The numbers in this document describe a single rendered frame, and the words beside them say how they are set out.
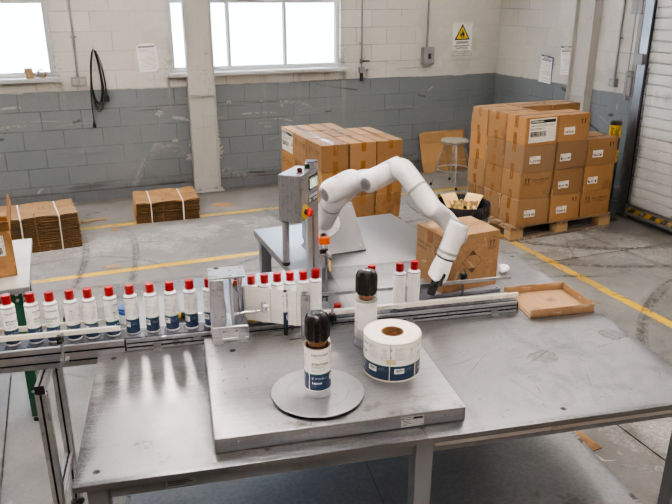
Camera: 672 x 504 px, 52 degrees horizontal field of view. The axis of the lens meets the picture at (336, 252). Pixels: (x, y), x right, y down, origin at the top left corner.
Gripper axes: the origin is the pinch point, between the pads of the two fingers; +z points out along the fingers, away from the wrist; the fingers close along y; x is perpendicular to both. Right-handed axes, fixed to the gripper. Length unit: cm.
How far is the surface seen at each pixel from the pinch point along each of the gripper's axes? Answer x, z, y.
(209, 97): -66, 9, -550
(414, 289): -8.9, 1.0, 2.2
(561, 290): 68, -13, -11
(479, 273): 29.5, -8.0, -19.5
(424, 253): 5.4, -7.2, -31.5
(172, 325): -101, 40, 3
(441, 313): 5.5, 7.2, 5.4
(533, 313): 42.1, -5.5, 12.8
